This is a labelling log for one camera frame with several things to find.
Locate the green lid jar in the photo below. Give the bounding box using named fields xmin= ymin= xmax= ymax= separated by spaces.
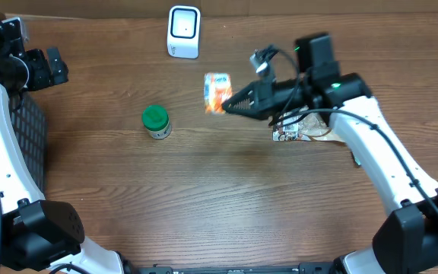
xmin=141 ymin=105 xmax=172 ymax=139

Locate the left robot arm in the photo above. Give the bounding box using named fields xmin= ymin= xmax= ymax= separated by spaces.
xmin=0 ymin=18 xmax=134 ymax=273

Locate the teal snack packet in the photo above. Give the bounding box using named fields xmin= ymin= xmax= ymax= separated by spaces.
xmin=351 ymin=153 xmax=361 ymax=167

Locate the grey plastic mesh basket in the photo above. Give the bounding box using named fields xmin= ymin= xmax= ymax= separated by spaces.
xmin=9 ymin=93 xmax=48 ymax=193

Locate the white barcode scanner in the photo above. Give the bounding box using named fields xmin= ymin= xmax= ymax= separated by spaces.
xmin=167 ymin=5 xmax=202 ymax=59

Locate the beige brown snack pouch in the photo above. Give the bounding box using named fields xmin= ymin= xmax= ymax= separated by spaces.
xmin=272 ymin=113 xmax=344 ymax=142

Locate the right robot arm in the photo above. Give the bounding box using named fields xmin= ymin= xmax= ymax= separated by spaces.
xmin=222 ymin=33 xmax=438 ymax=274

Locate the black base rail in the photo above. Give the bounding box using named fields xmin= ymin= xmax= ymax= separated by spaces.
xmin=127 ymin=260 xmax=406 ymax=274

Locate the small orange box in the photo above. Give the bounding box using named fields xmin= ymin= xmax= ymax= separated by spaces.
xmin=204 ymin=72 xmax=233 ymax=114

